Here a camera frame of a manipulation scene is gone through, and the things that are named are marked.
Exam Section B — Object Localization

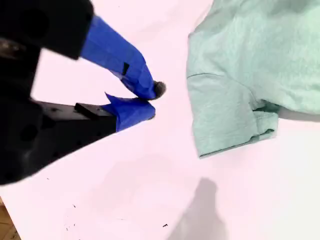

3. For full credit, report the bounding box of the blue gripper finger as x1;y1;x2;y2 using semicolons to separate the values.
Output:
19;92;156;175
22;0;167;101

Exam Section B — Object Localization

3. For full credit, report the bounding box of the pale green T-shirt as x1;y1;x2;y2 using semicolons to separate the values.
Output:
186;0;320;160

